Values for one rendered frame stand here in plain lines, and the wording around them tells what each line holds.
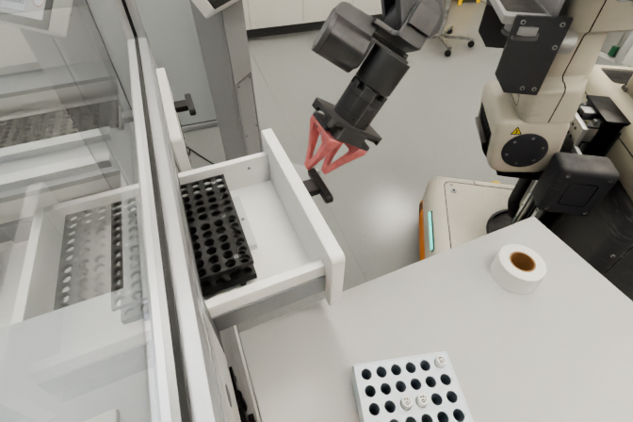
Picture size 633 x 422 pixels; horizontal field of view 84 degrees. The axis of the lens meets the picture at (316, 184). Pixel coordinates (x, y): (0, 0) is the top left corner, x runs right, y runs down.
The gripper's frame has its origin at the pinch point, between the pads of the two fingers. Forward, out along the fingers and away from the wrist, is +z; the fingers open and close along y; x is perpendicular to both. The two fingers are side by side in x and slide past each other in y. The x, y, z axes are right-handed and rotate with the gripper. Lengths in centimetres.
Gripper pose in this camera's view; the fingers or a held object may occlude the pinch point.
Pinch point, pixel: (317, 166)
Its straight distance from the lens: 55.2
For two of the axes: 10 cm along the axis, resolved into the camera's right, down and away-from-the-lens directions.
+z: -5.2, 7.5, 4.2
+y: -7.6, -1.9, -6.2
